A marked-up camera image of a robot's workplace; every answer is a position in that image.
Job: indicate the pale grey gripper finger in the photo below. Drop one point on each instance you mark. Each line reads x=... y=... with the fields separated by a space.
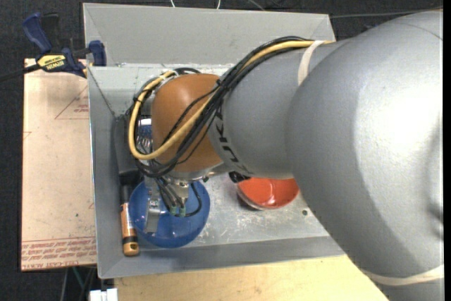
x=152 y=221

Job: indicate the blue translucent bowl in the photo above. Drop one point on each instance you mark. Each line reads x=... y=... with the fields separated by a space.
x=176 y=231

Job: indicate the orange and black battery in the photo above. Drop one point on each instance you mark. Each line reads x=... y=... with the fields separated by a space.
x=129 y=232

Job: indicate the blue and white packet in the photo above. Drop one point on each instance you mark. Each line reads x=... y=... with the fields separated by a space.
x=145 y=132

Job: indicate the red-orange bowl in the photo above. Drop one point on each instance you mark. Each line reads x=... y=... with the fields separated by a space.
x=269 y=193

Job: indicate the brown cardboard board red print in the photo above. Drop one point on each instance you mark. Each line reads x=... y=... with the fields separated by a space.
x=56 y=165

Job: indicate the grey metal bin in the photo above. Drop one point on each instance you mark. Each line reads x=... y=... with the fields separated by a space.
x=197 y=35

